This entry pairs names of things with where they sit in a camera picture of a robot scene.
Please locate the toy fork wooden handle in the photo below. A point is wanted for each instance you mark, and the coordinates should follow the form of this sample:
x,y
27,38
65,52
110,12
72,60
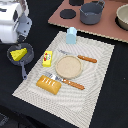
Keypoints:
x,y
73,84

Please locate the beige bowl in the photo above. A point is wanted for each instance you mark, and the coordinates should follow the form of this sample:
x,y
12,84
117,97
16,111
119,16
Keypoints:
x,y
122,14

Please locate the yellow toy butter box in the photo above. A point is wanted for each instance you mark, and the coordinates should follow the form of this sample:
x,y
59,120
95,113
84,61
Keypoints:
x,y
47,58

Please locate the black round burner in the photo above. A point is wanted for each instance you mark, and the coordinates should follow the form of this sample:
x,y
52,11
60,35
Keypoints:
x,y
76,2
67,14

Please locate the black round burner back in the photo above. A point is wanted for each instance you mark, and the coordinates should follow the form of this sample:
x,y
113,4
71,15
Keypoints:
x,y
76,2

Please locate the grey toy frying pan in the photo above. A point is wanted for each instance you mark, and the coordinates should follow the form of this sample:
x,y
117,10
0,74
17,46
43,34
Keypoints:
x,y
25,60

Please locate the light blue milk carton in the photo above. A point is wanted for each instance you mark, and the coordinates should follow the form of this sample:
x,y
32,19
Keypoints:
x,y
71,35

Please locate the orange toy bread loaf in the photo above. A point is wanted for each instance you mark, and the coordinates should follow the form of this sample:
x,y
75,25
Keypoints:
x,y
48,84

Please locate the round wooden plate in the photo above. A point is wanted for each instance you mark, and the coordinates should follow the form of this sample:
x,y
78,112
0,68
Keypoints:
x,y
69,67

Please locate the yellow toy cheese wedge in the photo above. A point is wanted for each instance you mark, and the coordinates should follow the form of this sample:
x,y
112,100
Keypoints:
x,y
18,54

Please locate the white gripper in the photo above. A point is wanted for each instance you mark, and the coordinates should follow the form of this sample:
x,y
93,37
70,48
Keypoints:
x,y
14,21

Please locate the pink toy stove board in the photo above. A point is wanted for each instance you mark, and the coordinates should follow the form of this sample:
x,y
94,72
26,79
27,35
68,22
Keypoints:
x,y
107,26

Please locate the grey toy cooking pot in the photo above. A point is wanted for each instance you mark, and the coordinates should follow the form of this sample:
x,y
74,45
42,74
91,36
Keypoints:
x,y
90,13

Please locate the black round burner front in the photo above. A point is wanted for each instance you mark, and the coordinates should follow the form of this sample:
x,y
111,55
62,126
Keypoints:
x,y
67,14

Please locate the toy knife wooden handle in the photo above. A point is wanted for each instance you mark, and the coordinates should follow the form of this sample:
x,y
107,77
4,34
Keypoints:
x,y
79,56

